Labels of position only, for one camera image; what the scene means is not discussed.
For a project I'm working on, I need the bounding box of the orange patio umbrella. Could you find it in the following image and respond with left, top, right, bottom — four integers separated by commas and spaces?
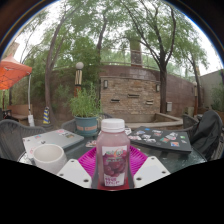
0, 54, 36, 127

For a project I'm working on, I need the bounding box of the small printed card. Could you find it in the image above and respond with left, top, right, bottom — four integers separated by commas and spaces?
85, 139, 98, 149

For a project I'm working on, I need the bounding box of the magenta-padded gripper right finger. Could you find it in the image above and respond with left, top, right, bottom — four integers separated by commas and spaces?
128, 145, 172, 190

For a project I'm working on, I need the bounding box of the brown lamp post white globe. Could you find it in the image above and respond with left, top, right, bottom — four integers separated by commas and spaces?
191, 81, 200, 118

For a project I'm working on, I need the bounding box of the blue yellow striped cone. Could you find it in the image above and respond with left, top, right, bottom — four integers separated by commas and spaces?
41, 106, 52, 126

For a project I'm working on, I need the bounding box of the white cup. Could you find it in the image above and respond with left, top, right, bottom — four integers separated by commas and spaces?
32, 143, 68, 175

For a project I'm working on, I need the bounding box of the leaning-trunk green tree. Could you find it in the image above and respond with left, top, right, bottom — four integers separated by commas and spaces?
19, 0, 101, 124

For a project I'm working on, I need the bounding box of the green plant in teal pot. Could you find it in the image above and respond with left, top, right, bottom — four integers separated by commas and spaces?
67, 84, 103, 136

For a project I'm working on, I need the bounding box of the black laptop with stickers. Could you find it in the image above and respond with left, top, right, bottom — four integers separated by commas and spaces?
128, 125, 194, 155

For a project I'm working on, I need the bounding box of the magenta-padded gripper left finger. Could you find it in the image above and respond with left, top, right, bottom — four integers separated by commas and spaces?
56, 145, 100, 190

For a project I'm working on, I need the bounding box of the black backpack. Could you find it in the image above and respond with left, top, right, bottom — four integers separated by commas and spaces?
191, 109, 224, 161

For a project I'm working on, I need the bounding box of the dark forked-trunk tree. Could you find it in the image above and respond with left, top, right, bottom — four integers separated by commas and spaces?
123, 0, 208, 115

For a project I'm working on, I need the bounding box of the striped lamp post white globe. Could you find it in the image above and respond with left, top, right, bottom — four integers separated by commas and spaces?
73, 61, 85, 98

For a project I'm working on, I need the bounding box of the silver laptop with stickers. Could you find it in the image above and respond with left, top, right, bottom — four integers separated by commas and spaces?
22, 128, 85, 160

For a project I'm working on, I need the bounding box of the thin-trunk green tree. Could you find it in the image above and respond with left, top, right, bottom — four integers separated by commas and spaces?
79, 6, 124, 68

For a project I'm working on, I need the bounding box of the slim-trunk green tree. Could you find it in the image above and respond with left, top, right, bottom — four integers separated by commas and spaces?
179, 36, 218, 116

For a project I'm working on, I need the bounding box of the pink drink bottle white cap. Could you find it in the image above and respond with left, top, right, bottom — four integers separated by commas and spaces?
95, 118, 132, 189

